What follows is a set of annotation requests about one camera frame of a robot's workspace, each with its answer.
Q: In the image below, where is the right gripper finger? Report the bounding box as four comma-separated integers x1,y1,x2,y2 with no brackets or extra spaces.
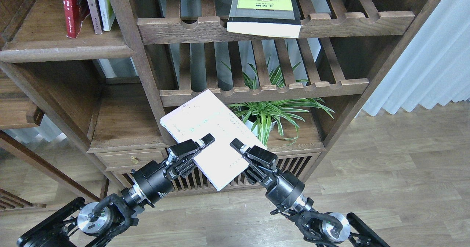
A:
230,138,250,155

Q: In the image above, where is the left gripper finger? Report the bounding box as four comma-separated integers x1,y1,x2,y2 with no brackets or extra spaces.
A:
196,133,215,148

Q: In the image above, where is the brass drawer knob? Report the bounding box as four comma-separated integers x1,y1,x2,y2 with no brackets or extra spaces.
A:
131,156,140,164

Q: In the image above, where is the pale lilac white book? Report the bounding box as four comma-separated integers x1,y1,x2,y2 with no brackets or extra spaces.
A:
160,90,265,191

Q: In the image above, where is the white plant pot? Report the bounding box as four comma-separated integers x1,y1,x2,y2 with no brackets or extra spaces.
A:
245,116,276,137

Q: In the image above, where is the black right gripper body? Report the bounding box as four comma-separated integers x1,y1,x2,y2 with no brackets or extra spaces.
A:
243,146,306,214

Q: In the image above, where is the yellow and black thick book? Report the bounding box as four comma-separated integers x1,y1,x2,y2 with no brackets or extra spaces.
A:
227,0,301,38

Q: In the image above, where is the dark wooden bookshelf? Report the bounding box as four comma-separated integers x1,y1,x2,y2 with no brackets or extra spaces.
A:
1,0,441,187

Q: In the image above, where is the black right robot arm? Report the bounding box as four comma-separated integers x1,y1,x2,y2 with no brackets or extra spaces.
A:
230,139,387,247

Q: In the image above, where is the green spider plant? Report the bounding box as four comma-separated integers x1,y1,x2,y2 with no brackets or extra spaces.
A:
228,63,334,147

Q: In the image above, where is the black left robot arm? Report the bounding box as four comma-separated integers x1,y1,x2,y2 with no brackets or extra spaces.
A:
17,134,215,247

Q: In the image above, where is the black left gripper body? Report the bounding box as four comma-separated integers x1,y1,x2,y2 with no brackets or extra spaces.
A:
123,139,202,207

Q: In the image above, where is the red rescue guide book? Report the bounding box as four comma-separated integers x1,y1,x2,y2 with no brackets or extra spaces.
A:
63,0,90,39

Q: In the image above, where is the white green upright book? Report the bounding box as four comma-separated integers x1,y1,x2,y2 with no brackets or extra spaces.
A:
98,0,116,31

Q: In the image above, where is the white pleated curtain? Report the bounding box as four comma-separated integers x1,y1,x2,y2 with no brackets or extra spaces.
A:
362,0,470,116

